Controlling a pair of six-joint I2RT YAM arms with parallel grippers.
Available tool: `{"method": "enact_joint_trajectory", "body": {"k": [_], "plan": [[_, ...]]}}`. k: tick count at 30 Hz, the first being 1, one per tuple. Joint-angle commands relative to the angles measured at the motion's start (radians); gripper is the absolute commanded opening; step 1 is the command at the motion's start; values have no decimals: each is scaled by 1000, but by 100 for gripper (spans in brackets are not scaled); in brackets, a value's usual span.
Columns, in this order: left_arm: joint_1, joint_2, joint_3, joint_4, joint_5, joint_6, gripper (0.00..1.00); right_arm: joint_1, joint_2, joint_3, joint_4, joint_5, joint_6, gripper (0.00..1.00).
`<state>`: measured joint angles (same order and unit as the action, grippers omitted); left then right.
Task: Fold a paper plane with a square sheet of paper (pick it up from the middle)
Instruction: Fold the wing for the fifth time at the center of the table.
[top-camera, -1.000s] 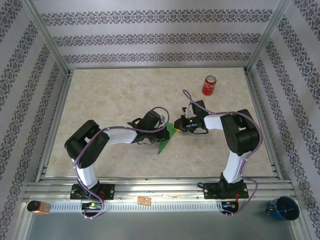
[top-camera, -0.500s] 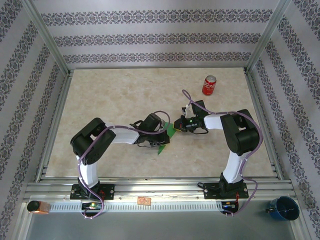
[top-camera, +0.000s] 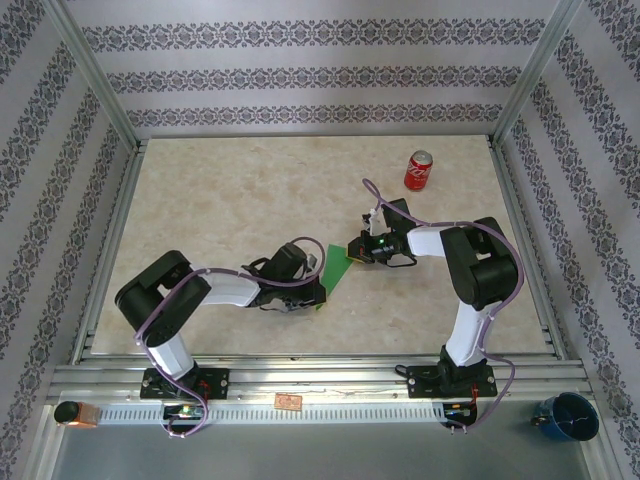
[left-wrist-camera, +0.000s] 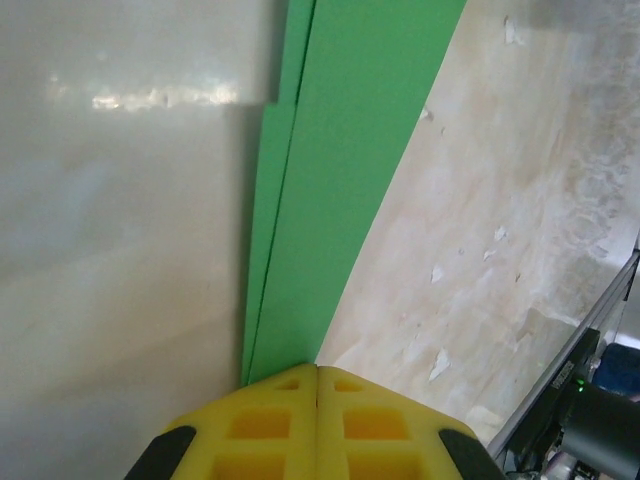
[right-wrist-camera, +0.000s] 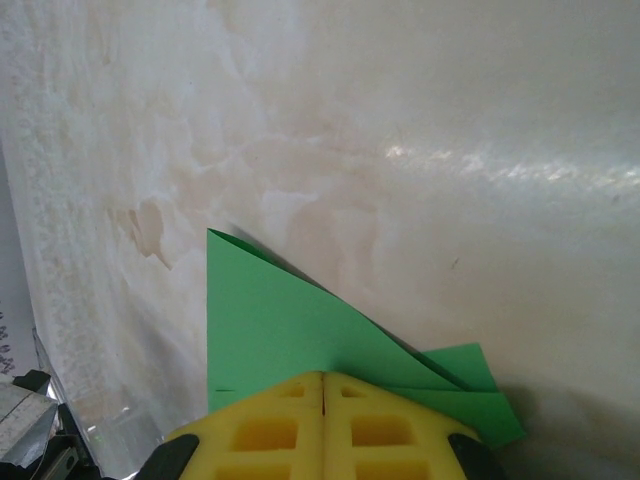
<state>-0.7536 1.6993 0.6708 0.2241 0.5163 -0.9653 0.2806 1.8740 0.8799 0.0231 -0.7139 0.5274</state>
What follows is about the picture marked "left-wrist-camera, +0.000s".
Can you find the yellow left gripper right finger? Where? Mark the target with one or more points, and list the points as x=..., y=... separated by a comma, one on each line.
x=390, y=430

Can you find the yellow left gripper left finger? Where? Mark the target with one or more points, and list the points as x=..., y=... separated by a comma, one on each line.
x=250, y=430

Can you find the green square paper sheet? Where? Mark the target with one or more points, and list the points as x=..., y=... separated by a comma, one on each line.
x=345, y=175

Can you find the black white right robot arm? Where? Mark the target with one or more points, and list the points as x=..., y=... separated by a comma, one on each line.
x=600, y=425

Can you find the long aluminium mounting rail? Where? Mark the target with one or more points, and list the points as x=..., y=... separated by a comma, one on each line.
x=600, y=305

